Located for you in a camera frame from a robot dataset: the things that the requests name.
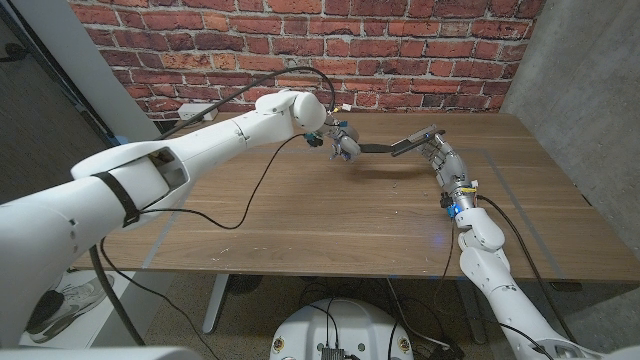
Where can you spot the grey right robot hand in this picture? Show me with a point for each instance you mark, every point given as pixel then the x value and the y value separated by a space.
pixel 450 167

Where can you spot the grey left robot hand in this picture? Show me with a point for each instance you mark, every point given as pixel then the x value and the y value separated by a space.
pixel 347 142

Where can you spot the black rod tool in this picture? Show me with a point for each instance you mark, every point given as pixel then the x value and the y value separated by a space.
pixel 410 144

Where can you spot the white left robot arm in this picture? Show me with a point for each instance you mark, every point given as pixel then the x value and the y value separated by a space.
pixel 200 150

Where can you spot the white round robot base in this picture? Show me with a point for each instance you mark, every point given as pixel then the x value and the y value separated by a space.
pixel 360 325

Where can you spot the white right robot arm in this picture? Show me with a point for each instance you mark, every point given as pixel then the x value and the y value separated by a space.
pixel 495 280

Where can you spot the red brick print backdrop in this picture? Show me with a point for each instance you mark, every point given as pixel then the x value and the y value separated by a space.
pixel 400 50

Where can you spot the grey table leg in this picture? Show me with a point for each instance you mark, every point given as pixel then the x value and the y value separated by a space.
pixel 472 320

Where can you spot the white power strip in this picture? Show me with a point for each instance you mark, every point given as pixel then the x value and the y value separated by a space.
pixel 192 110

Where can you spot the black power adapter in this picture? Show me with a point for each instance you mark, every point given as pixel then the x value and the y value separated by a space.
pixel 447 352

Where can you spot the white table leg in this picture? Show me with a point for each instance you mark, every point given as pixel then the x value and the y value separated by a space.
pixel 216 305

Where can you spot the dark grey door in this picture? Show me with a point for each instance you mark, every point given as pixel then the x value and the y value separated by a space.
pixel 40 120

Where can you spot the grey white sneaker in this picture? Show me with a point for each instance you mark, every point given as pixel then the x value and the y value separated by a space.
pixel 75 302

